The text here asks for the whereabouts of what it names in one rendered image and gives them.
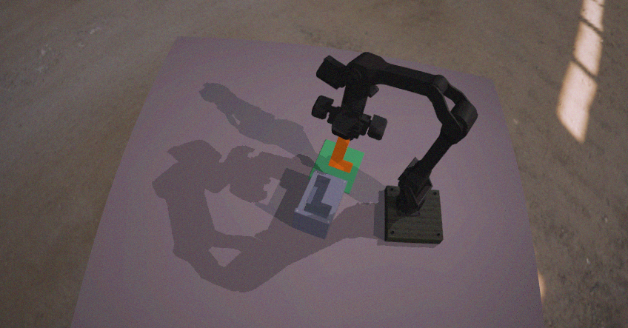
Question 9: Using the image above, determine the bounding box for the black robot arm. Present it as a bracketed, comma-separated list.
[316, 52, 478, 216]

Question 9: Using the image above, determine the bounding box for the orange l-shaped part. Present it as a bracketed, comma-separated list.
[328, 137, 353, 173]

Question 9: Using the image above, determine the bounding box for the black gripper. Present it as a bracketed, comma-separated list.
[311, 95, 387, 140]

